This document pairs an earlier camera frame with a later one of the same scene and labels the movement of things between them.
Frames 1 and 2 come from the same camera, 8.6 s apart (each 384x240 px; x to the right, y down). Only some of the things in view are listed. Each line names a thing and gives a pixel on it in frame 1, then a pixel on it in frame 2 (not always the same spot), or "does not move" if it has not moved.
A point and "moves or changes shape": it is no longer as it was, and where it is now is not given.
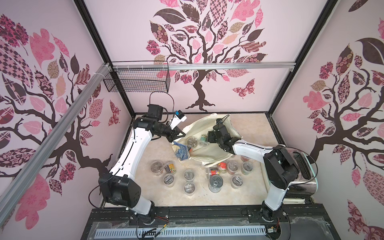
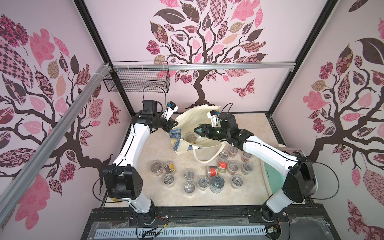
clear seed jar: x=216 y=182 does not move
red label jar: x=222 y=167 does not move
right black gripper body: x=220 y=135 to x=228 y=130
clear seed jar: x=232 y=167 does not move
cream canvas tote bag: x=213 y=152 moves or changes shape
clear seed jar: x=189 y=174 does not move
